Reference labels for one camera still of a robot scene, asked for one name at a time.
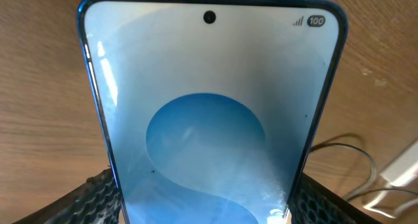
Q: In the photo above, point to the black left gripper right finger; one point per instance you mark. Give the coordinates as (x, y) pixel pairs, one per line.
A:
(315, 204)

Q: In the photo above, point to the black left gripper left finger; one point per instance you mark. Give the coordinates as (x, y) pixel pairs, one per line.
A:
(97, 201)

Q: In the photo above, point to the blue Galaxy smartphone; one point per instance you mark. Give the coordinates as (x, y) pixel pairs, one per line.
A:
(209, 107)

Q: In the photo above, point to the white power strip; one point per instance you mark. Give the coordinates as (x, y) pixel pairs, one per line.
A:
(403, 170)

